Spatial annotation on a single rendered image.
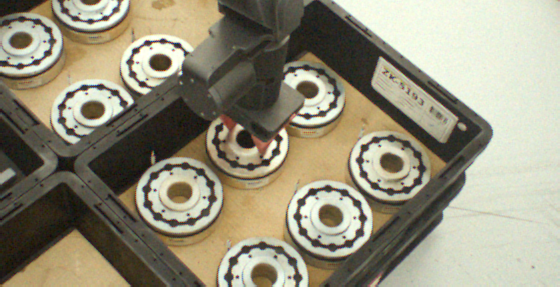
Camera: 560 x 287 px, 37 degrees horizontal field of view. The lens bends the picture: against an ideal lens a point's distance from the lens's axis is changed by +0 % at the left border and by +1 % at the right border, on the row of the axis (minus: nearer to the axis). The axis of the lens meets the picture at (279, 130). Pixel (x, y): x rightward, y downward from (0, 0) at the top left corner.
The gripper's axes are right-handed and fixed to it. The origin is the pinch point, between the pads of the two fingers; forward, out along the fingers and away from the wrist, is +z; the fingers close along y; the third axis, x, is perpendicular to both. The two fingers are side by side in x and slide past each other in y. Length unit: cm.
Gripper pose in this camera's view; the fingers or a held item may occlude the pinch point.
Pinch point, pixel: (248, 135)
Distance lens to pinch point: 102.4
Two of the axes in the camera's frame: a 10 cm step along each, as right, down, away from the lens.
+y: 7.8, 5.6, -2.8
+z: -1.0, 5.6, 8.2
